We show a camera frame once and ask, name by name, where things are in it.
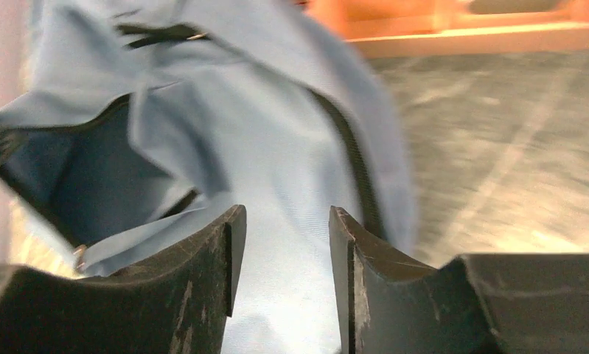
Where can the blue student backpack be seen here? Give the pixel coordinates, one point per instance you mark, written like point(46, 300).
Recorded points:
point(144, 120)

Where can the orange plastic file organizer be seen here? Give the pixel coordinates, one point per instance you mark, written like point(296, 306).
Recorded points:
point(384, 29)

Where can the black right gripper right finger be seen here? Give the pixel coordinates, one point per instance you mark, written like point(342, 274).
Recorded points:
point(389, 302)

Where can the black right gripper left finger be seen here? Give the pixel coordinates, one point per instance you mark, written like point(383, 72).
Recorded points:
point(177, 301)

